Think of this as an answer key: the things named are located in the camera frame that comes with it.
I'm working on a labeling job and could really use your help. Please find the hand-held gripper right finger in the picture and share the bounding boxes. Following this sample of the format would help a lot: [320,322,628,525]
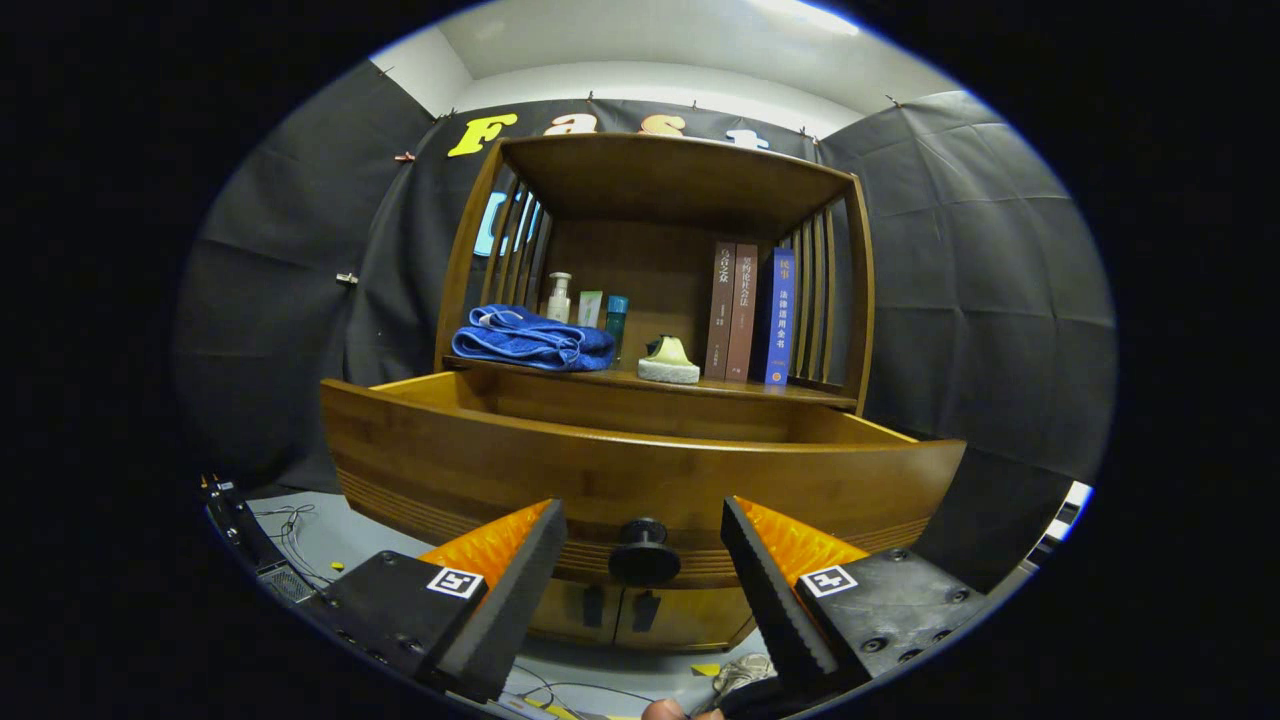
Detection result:
[720,496,991,701]

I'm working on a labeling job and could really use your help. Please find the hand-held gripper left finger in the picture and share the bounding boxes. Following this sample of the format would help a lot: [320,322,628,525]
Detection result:
[318,499,568,704]

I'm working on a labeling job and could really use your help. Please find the wooden drawer with black knob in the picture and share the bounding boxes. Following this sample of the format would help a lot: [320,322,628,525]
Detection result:
[320,370,969,590]

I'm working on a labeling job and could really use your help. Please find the green and white sponge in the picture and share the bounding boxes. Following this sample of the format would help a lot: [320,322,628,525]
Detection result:
[637,335,702,386]

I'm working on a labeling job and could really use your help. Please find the wooden cabinet door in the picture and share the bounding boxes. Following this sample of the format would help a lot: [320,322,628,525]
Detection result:
[526,578,627,647]
[614,586,758,654]

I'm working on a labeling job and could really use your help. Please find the wooden countertop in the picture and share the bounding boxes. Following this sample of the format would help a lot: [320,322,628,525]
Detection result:
[442,354,859,410]

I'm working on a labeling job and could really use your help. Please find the brown wooden cabinet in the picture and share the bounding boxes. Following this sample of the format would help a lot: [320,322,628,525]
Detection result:
[320,132,969,654]

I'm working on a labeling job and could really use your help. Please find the folded blue towel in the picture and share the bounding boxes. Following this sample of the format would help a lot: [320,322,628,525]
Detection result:
[451,304,617,373]

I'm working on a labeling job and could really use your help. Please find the blue book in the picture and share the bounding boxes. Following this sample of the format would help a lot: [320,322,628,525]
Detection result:
[765,247,799,387]

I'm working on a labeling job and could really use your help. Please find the brown book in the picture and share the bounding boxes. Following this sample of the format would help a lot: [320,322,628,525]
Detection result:
[705,241,738,380]
[725,243,760,382]

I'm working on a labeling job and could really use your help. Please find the teal bottle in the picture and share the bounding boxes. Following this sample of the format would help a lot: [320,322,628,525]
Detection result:
[604,294,630,367]

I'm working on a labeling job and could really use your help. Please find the white board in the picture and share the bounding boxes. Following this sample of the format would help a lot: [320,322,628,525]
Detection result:
[1033,481,1094,573]

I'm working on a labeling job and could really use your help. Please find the black backdrop cloth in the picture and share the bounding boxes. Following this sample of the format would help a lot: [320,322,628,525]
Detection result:
[175,62,1116,593]

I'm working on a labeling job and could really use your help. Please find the thin floor cable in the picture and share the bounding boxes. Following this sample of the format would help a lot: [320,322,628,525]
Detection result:
[505,663,656,713]

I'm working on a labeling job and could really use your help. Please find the black device with cables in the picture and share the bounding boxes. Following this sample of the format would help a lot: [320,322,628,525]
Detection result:
[203,476,319,605]

